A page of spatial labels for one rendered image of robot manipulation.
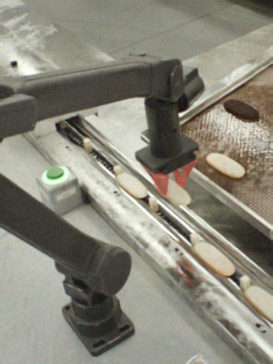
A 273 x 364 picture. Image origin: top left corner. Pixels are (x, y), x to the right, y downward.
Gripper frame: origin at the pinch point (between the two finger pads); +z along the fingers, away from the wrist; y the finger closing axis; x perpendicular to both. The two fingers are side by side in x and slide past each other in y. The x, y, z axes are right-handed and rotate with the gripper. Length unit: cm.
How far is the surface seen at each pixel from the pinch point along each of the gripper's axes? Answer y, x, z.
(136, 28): 141, 250, 97
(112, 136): 8.1, 38.2, 11.9
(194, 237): -1.2, -8.0, 6.4
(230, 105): 27.3, 15.3, 0.9
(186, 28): 163, 224, 97
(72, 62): 21, 84, 13
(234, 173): 13.9, -1.7, 3.1
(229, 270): -0.9, -17.4, 7.6
